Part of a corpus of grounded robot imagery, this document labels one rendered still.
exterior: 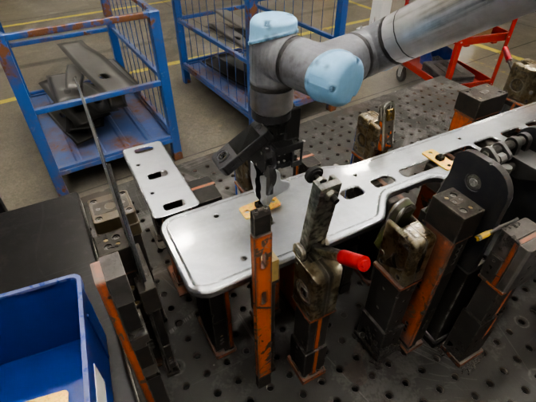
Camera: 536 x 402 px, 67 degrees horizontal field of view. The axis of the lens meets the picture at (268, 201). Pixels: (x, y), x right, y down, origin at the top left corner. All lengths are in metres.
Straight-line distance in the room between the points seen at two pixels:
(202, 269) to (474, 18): 0.55
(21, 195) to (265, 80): 2.35
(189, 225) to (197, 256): 0.09
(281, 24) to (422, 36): 0.20
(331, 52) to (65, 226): 0.57
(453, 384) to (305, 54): 0.75
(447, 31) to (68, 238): 0.70
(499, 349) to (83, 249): 0.92
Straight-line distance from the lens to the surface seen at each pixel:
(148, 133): 2.83
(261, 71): 0.66
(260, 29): 0.64
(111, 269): 0.50
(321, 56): 0.59
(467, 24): 0.60
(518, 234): 0.80
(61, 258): 0.79
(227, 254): 0.76
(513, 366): 1.11
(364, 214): 0.85
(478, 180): 0.76
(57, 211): 0.89
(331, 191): 0.56
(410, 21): 0.63
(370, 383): 0.97
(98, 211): 0.81
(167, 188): 0.92
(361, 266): 0.56
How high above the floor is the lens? 1.56
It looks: 40 degrees down
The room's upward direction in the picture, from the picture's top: straight up
